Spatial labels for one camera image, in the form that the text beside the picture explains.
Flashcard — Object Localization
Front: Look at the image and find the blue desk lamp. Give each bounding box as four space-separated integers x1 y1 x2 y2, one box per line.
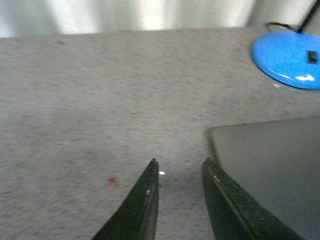
252 0 320 90

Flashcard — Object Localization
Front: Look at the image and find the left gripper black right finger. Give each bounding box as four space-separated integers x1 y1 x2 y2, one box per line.
201 157 302 240

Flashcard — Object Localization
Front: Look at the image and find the black lamp power cord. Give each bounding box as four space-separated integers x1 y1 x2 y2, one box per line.
264 21 300 33

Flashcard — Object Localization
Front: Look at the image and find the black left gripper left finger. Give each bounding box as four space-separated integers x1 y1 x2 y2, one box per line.
92 158 159 240

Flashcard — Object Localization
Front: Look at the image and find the grey laptop black keyboard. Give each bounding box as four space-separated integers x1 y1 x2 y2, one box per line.
209 116 320 240

